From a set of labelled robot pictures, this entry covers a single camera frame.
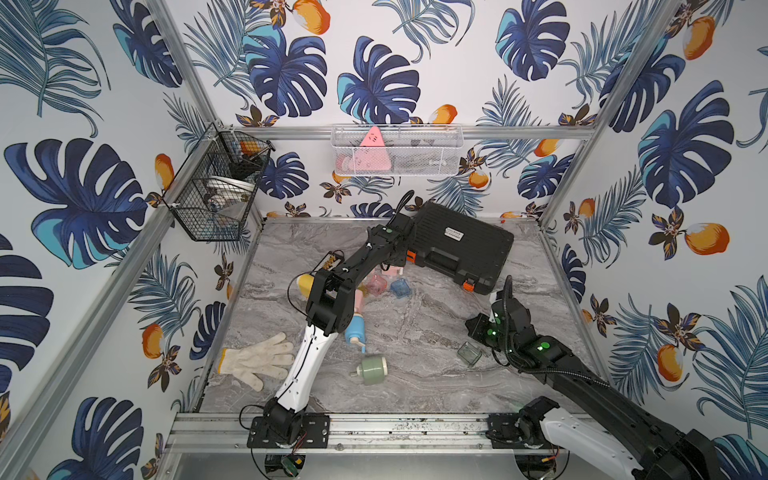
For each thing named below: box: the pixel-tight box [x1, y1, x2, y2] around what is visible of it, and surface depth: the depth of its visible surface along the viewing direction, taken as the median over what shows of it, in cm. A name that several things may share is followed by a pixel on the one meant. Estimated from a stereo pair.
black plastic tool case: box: [406, 201, 514, 294], surface depth 106 cm
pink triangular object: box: [342, 126, 392, 171], surface depth 92 cm
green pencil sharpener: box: [349, 355, 388, 385], surface depth 79 cm
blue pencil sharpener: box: [345, 312, 367, 353], surface depth 87 cm
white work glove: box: [218, 332, 295, 392], surface depth 88 cm
